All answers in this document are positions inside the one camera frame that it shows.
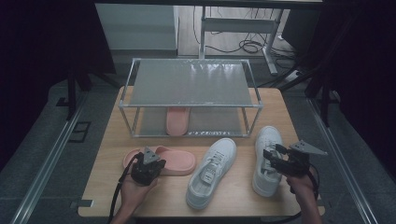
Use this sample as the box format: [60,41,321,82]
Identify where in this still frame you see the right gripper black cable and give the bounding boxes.
[274,163,320,224]

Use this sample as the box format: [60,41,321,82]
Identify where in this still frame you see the person's right hand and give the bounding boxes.
[285,169,318,201]

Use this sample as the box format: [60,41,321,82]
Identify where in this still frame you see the white power strip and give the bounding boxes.
[281,69,304,85]

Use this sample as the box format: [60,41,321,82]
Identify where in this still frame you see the black floor bracket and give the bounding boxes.
[68,120,92,144]

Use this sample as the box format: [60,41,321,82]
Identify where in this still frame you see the pink slipper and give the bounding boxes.
[122,145,197,177]
[164,106,191,137]

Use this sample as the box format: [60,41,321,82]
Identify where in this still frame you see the dark curtain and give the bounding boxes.
[311,0,396,178]
[0,0,117,172]

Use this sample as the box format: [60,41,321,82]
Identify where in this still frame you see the black metal stand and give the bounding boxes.
[55,62,122,120]
[258,55,340,127]

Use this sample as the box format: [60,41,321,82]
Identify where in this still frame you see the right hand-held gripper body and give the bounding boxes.
[271,139,329,178]

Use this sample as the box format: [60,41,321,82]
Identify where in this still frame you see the black computer case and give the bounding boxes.
[281,7,322,57]

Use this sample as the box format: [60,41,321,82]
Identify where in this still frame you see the metal shoe rack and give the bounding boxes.
[118,57,264,138]

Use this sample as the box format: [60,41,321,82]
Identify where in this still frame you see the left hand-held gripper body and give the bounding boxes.
[130,147,162,187]

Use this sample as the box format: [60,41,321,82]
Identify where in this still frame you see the grey cabinet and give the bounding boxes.
[94,3,180,59]

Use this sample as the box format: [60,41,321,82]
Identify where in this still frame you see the black floor cables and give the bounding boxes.
[192,6,297,60]

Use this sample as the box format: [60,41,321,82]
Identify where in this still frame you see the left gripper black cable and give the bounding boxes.
[106,153,141,224]

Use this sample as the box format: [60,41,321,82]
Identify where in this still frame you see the aluminium floor rail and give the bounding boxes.
[10,92,89,224]
[306,92,379,224]

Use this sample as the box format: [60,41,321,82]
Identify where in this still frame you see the white sneaker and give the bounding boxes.
[185,137,237,211]
[251,125,285,198]

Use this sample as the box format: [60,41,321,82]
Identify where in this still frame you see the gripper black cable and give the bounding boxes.
[274,163,320,224]
[106,153,141,224]

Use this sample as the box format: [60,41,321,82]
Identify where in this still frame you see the person's left hand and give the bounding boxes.
[120,177,157,215]

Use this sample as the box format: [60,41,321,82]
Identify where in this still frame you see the white desk frame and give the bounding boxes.
[198,6,279,77]

